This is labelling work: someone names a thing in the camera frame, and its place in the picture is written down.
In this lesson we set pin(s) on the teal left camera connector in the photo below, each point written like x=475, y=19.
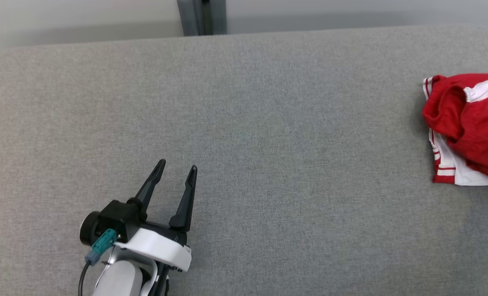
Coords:
x=104, y=242

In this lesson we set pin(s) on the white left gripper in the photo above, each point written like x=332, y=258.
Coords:
x=157, y=246

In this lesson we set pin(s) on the red white basketball jersey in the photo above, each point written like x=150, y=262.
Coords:
x=478, y=131

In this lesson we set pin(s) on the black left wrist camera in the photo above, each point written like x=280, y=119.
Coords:
x=116, y=218

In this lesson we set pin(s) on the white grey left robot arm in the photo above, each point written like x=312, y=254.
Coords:
x=118, y=281

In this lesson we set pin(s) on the grey metal partition post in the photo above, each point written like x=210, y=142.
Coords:
x=190, y=16

